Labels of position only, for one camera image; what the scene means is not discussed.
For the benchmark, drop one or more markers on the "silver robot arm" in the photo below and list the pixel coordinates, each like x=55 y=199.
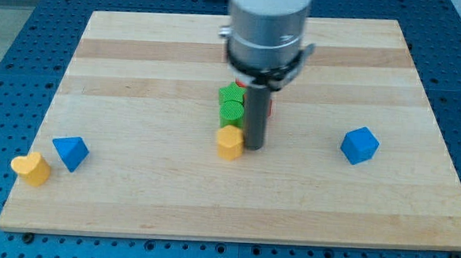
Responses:
x=264 y=50

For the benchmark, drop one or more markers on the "yellow hexagon block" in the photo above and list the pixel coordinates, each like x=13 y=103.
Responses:
x=230 y=142

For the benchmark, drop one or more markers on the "blue cube block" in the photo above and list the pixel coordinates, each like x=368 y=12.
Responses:
x=359 y=145

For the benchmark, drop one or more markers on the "blue triangular prism block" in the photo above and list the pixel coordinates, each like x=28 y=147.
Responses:
x=72 y=151

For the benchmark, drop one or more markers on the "red block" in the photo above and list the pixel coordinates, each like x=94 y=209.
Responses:
x=271 y=100

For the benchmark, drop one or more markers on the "green cylinder block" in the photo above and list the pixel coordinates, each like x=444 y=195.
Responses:
x=231 y=113

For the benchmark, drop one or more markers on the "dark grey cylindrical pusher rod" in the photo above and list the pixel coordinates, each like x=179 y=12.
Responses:
x=257 y=103

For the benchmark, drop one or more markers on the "light wooden board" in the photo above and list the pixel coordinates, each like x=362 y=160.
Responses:
x=142 y=92

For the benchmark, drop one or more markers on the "green star block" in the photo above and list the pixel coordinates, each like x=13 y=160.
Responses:
x=231 y=92

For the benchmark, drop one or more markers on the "yellow heart block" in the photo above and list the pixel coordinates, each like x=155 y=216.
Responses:
x=33 y=169

